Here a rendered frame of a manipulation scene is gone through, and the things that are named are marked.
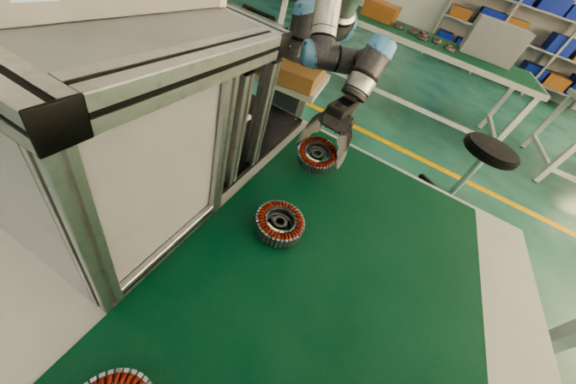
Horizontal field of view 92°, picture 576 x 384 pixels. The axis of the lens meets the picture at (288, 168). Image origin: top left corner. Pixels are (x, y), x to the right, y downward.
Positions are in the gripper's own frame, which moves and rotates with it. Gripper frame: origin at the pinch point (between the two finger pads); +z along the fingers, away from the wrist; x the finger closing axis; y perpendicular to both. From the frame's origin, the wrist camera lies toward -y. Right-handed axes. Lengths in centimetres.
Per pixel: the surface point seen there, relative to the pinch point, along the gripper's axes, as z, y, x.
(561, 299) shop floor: 8, 138, -150
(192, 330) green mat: 31.2, -37.6, -4.7
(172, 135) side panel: 4.4, -43.6, 9.9
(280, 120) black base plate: -3.1, 14.1, 19.5
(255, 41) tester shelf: -13.0, -35.4, 10.4
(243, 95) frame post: -4.8, -29.0, 11.5
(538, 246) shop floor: -14, 174, -143
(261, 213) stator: 15.3, -19.1, 0.0
